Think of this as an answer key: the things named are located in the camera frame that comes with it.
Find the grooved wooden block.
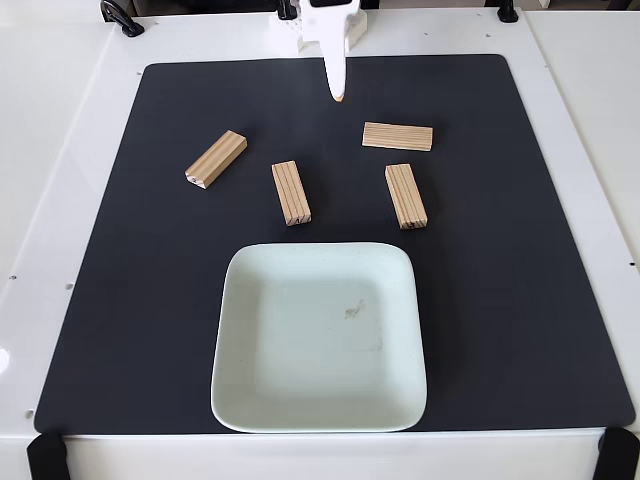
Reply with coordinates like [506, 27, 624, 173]
[270, 160, 314, 228]
[361, 121, 434, 152]
[383, 163, 429, 231]

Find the wooden block numbered two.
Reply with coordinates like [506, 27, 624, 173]
[183, 129, 249, 193]

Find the pale green square plate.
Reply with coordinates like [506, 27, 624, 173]
[209, 241, 429, 434]

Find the black rubber table mat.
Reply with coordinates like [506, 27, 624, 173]
[33, 53, 636, 435]

